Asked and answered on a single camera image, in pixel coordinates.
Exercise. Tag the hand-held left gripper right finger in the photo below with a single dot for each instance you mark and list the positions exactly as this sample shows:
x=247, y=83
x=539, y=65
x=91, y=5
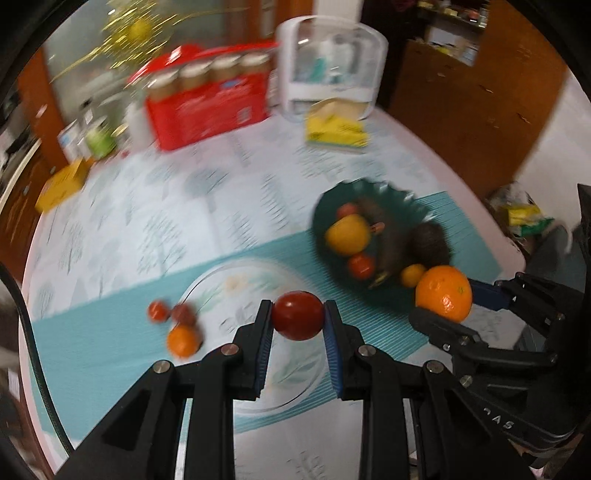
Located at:
x=331, y=355

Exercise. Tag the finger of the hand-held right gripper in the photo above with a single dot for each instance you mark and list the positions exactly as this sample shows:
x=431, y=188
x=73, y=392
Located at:
x=443, y=330
x=491, y=295

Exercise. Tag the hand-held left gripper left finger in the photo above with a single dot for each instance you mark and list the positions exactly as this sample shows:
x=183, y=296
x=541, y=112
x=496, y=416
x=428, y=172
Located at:
x=264, y=355

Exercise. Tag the large tangerine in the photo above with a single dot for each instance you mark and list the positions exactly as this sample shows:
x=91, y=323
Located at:
x=444, y=293

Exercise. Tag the red cherry tomato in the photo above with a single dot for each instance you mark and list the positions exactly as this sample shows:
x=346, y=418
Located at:
x=298, y=317
x=361, y=266
x=158, y=312

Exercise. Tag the small orange kumquat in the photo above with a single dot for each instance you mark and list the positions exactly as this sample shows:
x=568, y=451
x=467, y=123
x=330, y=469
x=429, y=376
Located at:
x=412, y=275
x=183, y=340

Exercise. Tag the clear glass plate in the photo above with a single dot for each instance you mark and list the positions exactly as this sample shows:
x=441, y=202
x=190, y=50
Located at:
x=217, y=290

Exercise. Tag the dark avocado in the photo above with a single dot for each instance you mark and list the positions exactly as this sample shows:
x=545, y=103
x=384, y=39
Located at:
x=430, y=243

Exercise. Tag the dark green scalloped plate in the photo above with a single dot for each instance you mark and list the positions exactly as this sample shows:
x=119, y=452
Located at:
x=332, y=263

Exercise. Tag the overripe dark banana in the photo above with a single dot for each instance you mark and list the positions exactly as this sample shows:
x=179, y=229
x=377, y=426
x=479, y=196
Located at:
x=391, y=244

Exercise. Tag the yellow orange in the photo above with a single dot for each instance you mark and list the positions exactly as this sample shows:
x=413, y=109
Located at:
x=348, y=235

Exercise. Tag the red jujube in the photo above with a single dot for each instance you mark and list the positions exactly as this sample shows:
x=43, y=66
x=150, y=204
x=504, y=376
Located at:
x=347, y=211
x=184, y=314

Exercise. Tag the cardboard box with bags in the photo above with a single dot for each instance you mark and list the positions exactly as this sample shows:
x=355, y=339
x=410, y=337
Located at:
x=521, y=212

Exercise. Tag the teal striped table mat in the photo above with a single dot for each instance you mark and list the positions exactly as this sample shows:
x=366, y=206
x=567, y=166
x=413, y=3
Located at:
x=115, y=295

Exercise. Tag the brown wooden cabinet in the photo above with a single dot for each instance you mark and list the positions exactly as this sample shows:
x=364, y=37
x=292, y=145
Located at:
x=475, y=106

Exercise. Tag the yellow tissue box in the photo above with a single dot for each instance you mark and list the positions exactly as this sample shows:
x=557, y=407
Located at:
x=334, y=129

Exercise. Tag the red plastic package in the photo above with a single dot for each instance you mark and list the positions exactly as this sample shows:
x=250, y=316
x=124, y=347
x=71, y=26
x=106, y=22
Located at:
x=207, y=115

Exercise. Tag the white squeeze bottle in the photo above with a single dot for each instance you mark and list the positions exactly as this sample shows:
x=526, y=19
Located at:
x=136, y=127

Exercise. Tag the flat yellow box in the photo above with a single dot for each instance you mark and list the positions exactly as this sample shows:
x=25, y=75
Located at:
x=64, y=184

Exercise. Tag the green label bottle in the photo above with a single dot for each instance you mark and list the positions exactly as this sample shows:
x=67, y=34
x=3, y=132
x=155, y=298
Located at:
x=100, y=141

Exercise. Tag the teal label bottle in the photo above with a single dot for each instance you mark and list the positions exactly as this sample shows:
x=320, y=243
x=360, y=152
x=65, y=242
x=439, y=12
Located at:
x=319, y=69

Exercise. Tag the white lid jar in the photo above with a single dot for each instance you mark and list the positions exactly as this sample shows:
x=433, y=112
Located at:
x=256, y=64
x=226, y=69
x=165, y=86
x=196, y=76

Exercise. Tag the white clear storage box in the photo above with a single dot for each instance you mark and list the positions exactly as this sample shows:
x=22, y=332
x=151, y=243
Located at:
x=288, y=69

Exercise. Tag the blue white carton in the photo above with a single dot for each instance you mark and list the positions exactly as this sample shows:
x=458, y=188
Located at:
x=71, y=141

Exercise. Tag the wooden kitchen cabinet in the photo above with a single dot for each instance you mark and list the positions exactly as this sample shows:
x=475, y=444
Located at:
x=27, y=138

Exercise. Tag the glass door gold ornament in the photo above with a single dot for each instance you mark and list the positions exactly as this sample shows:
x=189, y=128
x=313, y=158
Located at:
x=134, y=32

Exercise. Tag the cluttered wall shelf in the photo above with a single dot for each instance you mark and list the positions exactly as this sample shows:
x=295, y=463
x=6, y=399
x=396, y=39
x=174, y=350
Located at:
x=452, y=27

